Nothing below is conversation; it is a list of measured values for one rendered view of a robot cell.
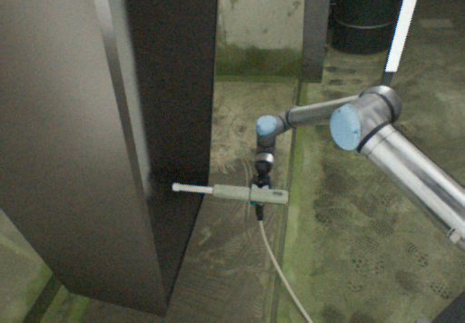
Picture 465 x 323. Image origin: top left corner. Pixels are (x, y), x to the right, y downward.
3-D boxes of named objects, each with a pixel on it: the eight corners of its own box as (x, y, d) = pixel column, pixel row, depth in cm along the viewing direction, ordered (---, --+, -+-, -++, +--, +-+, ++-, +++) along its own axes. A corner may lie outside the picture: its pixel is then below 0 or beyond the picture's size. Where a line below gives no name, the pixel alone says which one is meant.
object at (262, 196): (287, 216, 139) (289, 187, 122) (286, 226, 136) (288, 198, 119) (185, 205, 149) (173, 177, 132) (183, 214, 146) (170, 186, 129)
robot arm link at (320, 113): (415, 73, 86) (289, 103, 149) (384, 89, 82) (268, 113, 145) (427, 111, 88) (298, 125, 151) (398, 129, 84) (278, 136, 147)
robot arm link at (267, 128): (272, 109, 141) (272, 129, 150) (251, 120, 137) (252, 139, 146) (285, 121, 135) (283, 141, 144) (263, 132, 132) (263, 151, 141)
